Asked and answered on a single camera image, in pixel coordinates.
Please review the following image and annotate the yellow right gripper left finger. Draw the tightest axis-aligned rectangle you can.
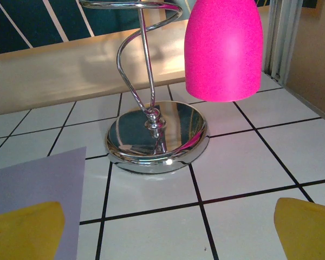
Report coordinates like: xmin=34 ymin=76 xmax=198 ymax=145
xmin=0 ymin=200 xmax=65 ymax=260

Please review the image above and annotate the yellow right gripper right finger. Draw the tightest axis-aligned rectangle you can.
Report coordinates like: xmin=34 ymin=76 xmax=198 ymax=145
xmin=274 ymin=197 xmax=325 ymax=260

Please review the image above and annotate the lilac square paper sheet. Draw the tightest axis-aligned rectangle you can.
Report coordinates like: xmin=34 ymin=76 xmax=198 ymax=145
xmin=0 ymin=146 xmax=87 ymax=260

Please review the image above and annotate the pink wine glass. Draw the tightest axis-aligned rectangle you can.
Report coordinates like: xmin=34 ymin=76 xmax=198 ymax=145
xmin=184 ymin=0 xmax=263 ymax=103

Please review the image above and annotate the chrome wire glass rack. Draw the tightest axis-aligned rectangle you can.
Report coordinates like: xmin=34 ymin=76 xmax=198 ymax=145
xmin=78 ymin=0 xmax=211 ymax=174

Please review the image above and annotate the aluminium corner post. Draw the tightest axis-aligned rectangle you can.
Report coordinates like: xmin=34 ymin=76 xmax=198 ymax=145
xmin=264 ymin=0 xmax=303 ymax=85

